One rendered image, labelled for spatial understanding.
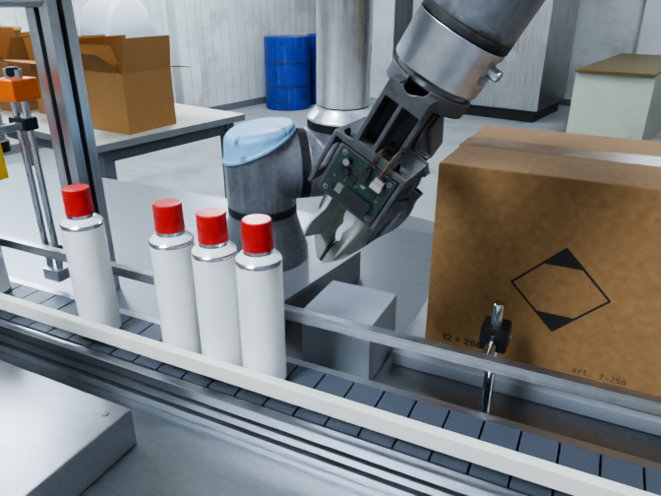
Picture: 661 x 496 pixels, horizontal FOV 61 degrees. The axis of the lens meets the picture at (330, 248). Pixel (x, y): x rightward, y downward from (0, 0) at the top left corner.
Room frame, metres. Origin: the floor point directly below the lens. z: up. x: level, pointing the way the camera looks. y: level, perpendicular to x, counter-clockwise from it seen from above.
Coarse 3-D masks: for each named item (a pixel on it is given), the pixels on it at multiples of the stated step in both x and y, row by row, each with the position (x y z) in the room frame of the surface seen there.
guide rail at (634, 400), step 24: (0, 240) 0.79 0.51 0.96; (24, 240) 0.78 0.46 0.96; (120, 264) 0.70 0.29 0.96; (288, 312) 0.58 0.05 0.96; (312, 312) 0.57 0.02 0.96; (360, 336) 0.54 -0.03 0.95; (384, 336) 0.52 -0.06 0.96; (408, 336) 0.52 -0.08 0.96; (456, 360) 0.49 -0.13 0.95; (480, 360) 0.48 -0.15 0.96; (504, 360) 0.48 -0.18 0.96; (552, 384) 0.45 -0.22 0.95; (576, 384) 0.44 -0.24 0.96; (600, 384) 0.44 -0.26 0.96; (648, 408) 0.41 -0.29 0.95
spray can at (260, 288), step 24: (264, 216) 0.56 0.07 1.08; (264, 240) 0.54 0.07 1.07; (240, 264) 0.54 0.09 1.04; (264, 264) 0.53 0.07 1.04; (240, 288) 0.54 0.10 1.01; (264, 288) 0.53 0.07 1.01; (240, 312) 0.54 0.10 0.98; (264, 312) 0.53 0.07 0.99; (264, 336) 0.53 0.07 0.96; (264, 360) 0.53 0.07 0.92
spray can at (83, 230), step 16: (64, 192) 0.65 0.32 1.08; (80, 192) 0.65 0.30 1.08; (64, 208) 0.66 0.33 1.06; (80, 208) 0.65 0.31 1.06; (64, 224) 0.64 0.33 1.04; (80, 224) 0.64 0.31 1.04; (96, 224) 0.65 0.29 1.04; (64, 240) 0.64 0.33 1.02; (80, 240) 0.64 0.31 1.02; (96, 240) 0.65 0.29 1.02; (80, 256) 0.64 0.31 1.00; (96, 256) 0.65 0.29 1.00; (80, 272) 0.64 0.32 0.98; (96, 272) 0.64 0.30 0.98; (112, 272) 0.67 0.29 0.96; (80, 288) 0.64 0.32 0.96; (96, 288) 0.64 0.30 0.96; (112, 288) 0.66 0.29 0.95; (80, 304) 0.64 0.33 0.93; (96, 304) 0.64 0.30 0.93; (112, 304) 0.65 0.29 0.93; (96, 320) 0.64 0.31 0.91; (112, 320) 0.65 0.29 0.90
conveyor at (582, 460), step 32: (32, 288) 0.78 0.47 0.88; (32, 320) 0.69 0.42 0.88; (128, 320) 0.69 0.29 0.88; (128, 352) 0.61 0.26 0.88; (224, 384) 0.54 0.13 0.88; (320, 384) 0.54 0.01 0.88; (352, 384) 0.55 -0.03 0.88; (320, 416) 0.49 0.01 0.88; (416, 416) 0.49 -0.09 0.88; (448, 416) 0.50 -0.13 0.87; (416, 448) 0.44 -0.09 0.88; (512, 448) 0.44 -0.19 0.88; (544, 448) 0.44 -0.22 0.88; (576, 448) 0.44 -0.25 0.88; (512, 480) 0.40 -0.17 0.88; (640, 480) 0.40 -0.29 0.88
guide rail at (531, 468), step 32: (64, 320) 0.64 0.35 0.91; (160, 352) 0.57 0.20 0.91; (192, 352) 0.56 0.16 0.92; (256, 384) 0.51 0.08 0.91; (288, 384) 0.50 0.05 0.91; (352, 416) 0.46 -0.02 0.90; (384, 416) 0.45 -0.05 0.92; (448, 448) 0.42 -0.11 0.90; (480, 448) 0.40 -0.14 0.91; (544, 480) 0.38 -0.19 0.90; (576, 480) 0.37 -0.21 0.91; (608, 480) 0.37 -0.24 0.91
